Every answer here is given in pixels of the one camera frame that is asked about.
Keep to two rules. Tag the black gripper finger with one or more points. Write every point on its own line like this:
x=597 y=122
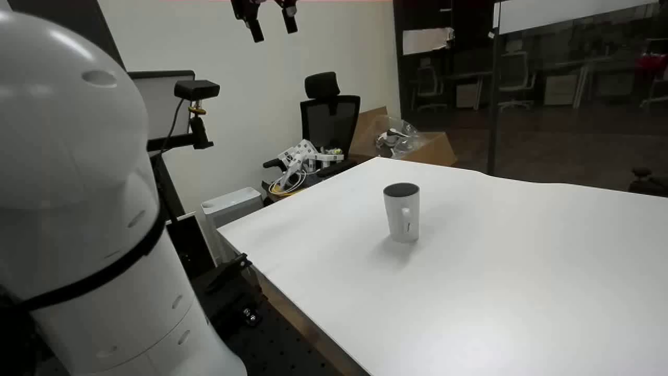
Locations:
x=250 y=18
x=289 y=15

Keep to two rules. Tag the white mug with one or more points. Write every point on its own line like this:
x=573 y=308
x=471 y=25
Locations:
x=399 y=209

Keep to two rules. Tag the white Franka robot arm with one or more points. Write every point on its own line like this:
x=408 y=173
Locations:
x=69 y=173

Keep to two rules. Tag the black office chair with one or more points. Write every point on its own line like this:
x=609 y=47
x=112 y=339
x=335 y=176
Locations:
x=330 y=125

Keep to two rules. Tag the small white board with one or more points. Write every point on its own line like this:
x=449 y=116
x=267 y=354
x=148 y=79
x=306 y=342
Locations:
x=427 y=40

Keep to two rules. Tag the white and black robot toy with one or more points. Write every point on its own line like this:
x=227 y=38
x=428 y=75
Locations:
x=299 y=159

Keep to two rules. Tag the white office chair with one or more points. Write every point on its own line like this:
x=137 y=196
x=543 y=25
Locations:
x=430 y=83
x=514 y=75

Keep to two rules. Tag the clear plastic bag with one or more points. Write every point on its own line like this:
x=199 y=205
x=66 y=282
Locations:
x=393 y=139

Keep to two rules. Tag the white rectangular box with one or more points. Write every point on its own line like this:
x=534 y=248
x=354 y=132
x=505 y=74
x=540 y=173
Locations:
x=230 y=205

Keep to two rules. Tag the white drawer cabinet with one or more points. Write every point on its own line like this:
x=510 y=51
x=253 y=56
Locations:
x=471 y=95
x=560 y=87

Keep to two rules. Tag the brown cardboard box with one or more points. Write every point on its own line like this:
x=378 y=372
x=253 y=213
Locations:
x=436 y=148

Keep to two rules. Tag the thin black pole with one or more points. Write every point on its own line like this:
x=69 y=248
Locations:
x=493 y=91

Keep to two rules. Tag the large white whiteboard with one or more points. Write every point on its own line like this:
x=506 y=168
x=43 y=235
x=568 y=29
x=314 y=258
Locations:
x=556 y=12

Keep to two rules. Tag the black table clamp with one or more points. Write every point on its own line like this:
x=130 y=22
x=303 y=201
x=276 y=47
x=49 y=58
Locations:
x=230 y=284

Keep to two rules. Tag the white table cover sheet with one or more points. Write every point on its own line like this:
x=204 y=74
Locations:
x=487 y=293

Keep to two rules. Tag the red office chair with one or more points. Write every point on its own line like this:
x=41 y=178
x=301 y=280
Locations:
x=653 y=66

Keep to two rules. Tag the black floor stand base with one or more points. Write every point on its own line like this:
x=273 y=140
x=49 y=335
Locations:
x=649 y=182

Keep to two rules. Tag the black camera on mount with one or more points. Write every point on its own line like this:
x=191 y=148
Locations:
x=198 y=89

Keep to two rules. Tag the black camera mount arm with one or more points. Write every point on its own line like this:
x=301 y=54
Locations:
x=199 y=128

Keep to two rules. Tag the black stand post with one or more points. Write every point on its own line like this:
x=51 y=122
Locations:
x=167 y=185

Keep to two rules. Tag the black metal bracket block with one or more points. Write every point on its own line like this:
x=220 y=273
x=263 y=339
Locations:
x=191 y=242

